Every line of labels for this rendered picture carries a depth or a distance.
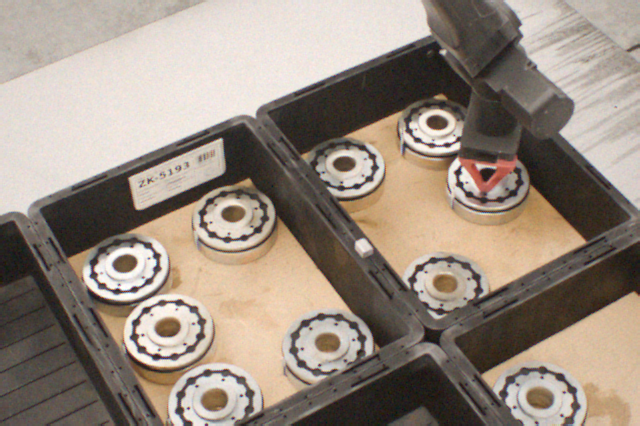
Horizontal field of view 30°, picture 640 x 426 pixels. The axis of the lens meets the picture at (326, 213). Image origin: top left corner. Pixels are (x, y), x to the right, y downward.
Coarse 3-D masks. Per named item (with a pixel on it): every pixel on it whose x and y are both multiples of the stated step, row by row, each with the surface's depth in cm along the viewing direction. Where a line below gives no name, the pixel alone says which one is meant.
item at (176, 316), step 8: (160, 312) 135; (168, 312) 135; (176, 312) 135; (152, 320) 134; (160, 320) 134; (176, 320) 135; (184, 320) 134; (152, 328) 133; (184, 328) 133; (152, 336) 133; (176, 336) 133; (184, 336) 133; (160, 344) 132; (168, 344) 132; (176, 344) 132
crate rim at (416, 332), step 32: (224, 128) 145; (256, 128) 145; (160, 160) 143; (288, 160) 141; (64, 192) 139; (32, 224) 136; (64, 256) 132; (352, 256) 132; (384, 288) 129; (96, 320) 128; (416, 320) 126; (384, 352) 123; (128, 384) 121; (320, 384) 121; (160, 416) 118; (256, 416) 118
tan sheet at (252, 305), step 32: (160, 224) 148; (192, 256) 145; (288, 256) 145; (192, 288) 142; (224, 288) 142; (256, 288) 141; (288, 288) 141; (320, 288) 141; (224, 320) 138; (256, 320) 138; (288, 320) 138; (224, 352) 135; (256, 352) 135; (160, 384) 133; (288, 384) 133
